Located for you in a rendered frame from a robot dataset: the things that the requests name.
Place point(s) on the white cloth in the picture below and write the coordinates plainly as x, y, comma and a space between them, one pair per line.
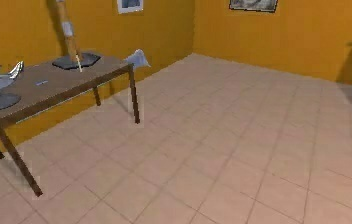
138, 60

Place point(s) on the wooden lamp on black base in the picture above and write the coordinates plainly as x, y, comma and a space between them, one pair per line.
71, 43

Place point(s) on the white framed blue picture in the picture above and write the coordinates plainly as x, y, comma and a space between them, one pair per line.
130, 5

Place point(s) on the dark framed grey picture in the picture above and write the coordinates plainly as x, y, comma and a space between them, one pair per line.
253, 4

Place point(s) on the brown wooden table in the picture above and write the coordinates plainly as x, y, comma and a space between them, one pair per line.
60, 87

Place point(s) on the small blue pen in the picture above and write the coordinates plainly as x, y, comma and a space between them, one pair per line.
41, 82

